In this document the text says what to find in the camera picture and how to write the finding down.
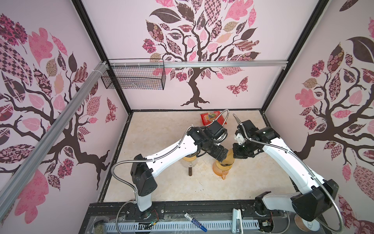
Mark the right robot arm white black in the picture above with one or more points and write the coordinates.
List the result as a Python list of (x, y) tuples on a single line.
[(314, 195)]

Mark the left aluminium rail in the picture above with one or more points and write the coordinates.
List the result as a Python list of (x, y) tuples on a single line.
[(21, 177)]

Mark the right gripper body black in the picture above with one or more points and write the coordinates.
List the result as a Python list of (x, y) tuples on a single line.
[(242, 150)]

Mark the green glass dripper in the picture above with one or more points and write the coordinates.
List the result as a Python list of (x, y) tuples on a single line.
[(221, 167)]

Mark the black wire basket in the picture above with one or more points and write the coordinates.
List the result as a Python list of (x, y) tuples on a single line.
[(135, 73)]

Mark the orange glass pitcher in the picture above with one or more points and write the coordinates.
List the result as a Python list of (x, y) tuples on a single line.
[(221, 171)]

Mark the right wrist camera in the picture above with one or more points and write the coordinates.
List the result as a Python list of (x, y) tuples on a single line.
[(240, 139)]

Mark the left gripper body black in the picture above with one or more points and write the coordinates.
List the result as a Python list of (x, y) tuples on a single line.
[(215, 150)]

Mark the brown tape roll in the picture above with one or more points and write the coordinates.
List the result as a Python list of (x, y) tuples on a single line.
[(306, 226)]

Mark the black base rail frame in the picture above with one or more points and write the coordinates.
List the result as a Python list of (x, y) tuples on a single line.
[(274, 222)]

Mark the clear glass carafe brown handle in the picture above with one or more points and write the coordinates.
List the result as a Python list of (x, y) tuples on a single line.
[(189, 164)]

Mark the aluminium rail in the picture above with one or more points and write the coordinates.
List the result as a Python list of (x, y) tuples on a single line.
[(198, 64), (21, 177)]

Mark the blue white marker pen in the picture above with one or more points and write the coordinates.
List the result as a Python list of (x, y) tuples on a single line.
[(195, 222)]

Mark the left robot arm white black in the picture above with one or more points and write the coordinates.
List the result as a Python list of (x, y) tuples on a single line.
[(144, 170)]

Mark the red snack bag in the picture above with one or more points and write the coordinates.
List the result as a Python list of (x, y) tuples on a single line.
[(209, 117)]

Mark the white slotted cable duct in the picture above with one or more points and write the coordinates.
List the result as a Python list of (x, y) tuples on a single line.
[(219, 225)]

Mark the back aluminium rail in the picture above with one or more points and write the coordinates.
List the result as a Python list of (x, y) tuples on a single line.
[(198, 64)]

